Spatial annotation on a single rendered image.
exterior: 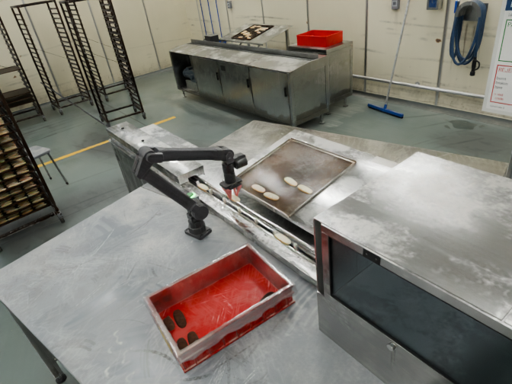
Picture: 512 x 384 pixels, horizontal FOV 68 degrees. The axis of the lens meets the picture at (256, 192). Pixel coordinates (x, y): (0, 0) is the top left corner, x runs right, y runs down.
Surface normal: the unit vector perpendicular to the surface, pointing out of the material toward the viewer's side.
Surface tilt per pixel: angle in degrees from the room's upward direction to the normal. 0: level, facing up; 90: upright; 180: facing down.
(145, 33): 90
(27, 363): 0
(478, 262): 0
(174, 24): 90
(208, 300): 0
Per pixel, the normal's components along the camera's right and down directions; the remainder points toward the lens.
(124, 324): -0.13, -0.84
